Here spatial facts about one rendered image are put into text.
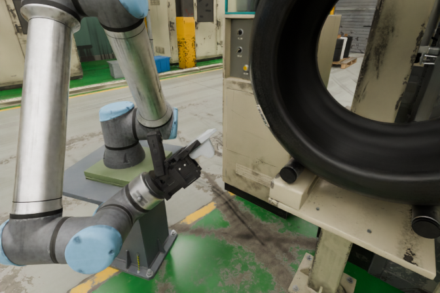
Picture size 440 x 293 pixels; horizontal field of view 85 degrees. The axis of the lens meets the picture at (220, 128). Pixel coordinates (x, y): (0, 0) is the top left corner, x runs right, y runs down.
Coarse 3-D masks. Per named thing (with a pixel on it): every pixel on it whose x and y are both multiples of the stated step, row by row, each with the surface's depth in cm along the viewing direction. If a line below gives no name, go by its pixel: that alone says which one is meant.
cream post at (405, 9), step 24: (384, 0) 67; (408, 0) 64; (432, 0) 61; (384, 24) 68; (408, 24) 65; (384, 48) 70; (408, 48) 67; (360, 72) 76; (384, 72) 72; (408, 72) 69; (360, 96) 78; (384, 96) 74; (384, 120) 77; (336, 240) 103; (312, 264) 116; (336, 264) 107; (312, 288) 121; (336, 288) 112
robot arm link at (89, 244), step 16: (112, 208) 55; (64, 224) 49; (80, 224) 49; (96, 224) 48; (112, 224) 50; (128, 224) 55; (64, 240) 47; (80, 240) 45; (96, 240) 46; (112, 240) 47; (64, 256) 47; (80, 256) 46; (96, 256) 46; (112, 256) 47; (80, 272) 46; (96, 272) 47
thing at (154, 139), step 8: (152, 136) 58; (160, 136) 60; (152, 144) 59; (160, 144) 61; (152, 152) 59; (160, 152) 59; (152, 160) 59; (160, 160) 59; (160, 168) 59; (160, 176) 60
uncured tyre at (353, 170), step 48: (288, 0) 46; (336, 0) 66; (288, 48) 74; (288, 96) 75; (288, 144) 58; (336, 144) 72; (384, 144) 69; (432, 144) 62; (384, 192) 48; (432, 192) 43
